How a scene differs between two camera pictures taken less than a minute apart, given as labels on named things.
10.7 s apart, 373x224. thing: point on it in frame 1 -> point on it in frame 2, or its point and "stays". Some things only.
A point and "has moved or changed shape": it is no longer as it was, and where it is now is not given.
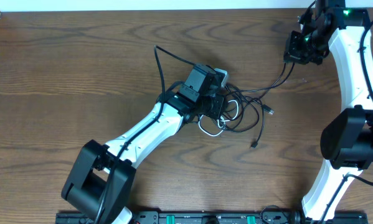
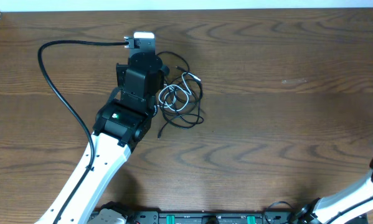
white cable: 220,121 has moved or changed shape
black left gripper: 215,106 -> 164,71
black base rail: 222,217 stays
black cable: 254,96 has moved or changed shape
